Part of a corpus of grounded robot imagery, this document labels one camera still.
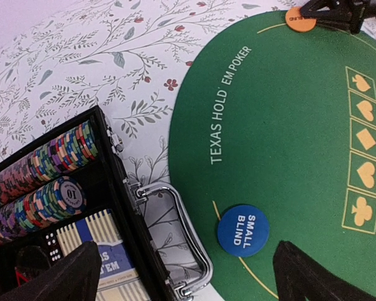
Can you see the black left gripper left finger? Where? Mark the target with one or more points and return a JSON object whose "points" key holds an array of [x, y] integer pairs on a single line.
{"points": [[29, 275]]}

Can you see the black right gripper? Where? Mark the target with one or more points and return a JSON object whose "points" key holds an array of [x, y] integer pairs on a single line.
{"points": [[347, 15]]}

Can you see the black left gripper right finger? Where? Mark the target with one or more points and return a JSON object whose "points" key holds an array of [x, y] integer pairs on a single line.
{"points": [[348, 273]]}

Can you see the black and red dice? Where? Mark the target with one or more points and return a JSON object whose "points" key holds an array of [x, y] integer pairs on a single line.
{"points": [[52, 246]]}

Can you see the blue small blind button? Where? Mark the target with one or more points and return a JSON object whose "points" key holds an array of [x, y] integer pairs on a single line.
{"points": [[243, 230]]}

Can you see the orange big blind button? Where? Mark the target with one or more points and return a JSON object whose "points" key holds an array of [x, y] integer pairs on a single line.
{"points": [[297, 22]]}

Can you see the black poker chip case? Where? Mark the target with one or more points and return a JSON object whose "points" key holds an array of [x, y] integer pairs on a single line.
{"points": [[104, 182]]}

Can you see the chrome case handle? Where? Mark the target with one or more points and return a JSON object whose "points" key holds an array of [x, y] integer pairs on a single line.
{"points": [[187, 266]]}

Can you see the boxed texas holdem cards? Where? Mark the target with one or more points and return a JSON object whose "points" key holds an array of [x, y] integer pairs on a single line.
{"points": [[119, 279]]}

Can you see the chip row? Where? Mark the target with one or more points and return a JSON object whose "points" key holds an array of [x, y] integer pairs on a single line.
{"points": [[64, 154], [51, 203]]}

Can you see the floral white tablecloth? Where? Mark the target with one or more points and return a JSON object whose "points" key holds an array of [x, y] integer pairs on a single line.
{"points": [[129, 57]]}

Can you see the round green poker mat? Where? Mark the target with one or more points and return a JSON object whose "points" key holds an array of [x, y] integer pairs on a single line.
{"points": [[286, 122]]}

